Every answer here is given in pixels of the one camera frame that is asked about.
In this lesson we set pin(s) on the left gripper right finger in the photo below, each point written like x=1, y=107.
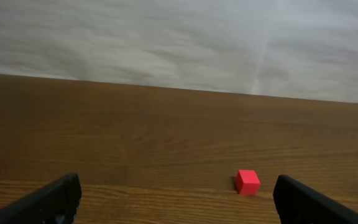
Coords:
x=300, y=202

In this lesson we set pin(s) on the red cube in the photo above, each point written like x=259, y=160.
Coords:
x=247, y=183

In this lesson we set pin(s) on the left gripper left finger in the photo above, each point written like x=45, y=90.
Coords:
x=54, y=199

